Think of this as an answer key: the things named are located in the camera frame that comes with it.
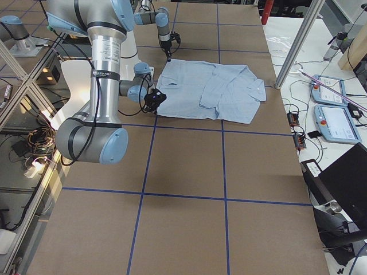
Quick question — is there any near blue teach pendant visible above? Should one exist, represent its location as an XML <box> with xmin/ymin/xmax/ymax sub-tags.
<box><xmin>314</xmin><ymin>104</ymin><xmax>362</xmax><ymax>144</ymax></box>

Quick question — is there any orange black connector box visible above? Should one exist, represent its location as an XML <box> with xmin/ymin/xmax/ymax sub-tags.
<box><xmin>287</xmin><ymin>112</ymin><xmax>300</xmax><ymax>127</ymax></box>

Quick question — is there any light blue button-up shirt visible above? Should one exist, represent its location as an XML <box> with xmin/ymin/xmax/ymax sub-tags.
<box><xmin>157</xmin><ymin>59</ymin><xmax>267</xmax><ymax>124</ymax></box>

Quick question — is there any blue teach pendant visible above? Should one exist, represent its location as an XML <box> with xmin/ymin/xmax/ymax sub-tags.
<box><xmin>314</xmin><ymin>104</ymin><xmax>362</xmax><ymax>144</ymax></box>
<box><xmin>311</xmin><ymin>74</ymin><xmax>348</xmax><ymax>107</ymax></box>

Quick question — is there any red cylinder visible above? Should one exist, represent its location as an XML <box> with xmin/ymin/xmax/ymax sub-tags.
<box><xmin>261</xmin><ymin>0</ymin><xmax>274</xmax><ymax>25</ymax></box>

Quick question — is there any clear plastic bag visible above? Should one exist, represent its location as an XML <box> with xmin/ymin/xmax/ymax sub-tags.
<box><xmin>266</xmin><ymin>35</ymin><xmax>293</xmax><ymax>58</ymax></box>

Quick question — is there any black laptop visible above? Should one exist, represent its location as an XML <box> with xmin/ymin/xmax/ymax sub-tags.
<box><xmin>300</xmin><ymin>143</ymin><xmax>366</xmax><ymax>229</ymax></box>

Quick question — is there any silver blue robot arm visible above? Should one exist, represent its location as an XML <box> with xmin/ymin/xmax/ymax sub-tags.
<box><xmin>134</xmin><ymin>1</ymin><xmax>173</xmax><ymax>62</ymax></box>
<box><xmin>46</xmin><ymin>1</ymin><xmax>174</xmax><ymax>164</ymax></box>

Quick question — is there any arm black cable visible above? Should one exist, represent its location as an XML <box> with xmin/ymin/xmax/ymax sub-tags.
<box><xmin>42</xmin><ymin>0</ymin><xmax>153</xmax><ymax>167</ymax></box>

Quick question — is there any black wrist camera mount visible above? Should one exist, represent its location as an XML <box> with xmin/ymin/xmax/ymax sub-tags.
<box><xmin>170</xmin><ymin>32</ymin><xmax>181</xmax><ymax>45</ymax></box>

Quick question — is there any far blue teach pendant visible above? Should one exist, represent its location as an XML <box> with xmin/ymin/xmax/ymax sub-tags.
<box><xmin>311</xmin><ymin>74</ymin><xmax>348</xmax><ymax>107</ymax></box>

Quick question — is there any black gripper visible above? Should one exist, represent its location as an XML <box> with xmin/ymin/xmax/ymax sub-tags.
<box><xmin>160</xmin><ymin>40</ymin><xmax>172</xmax><ymax>62</ymax></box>
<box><xmin>144</xmin><ymin>88</ymin><xmax>167</xmax><ymax>112</ymax></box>

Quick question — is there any aluminium frame post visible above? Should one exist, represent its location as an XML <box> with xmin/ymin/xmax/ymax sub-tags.
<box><xmin>274</xmin><ymin>0</ymin><xmax>325</xmax><ymax>89</ymax></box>

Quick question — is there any tangled cable bundle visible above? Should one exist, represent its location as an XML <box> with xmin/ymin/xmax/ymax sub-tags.
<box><xmin>8</xmin><ymin>127</ymin><xmax>72</xmax><ymax>172</ymax></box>

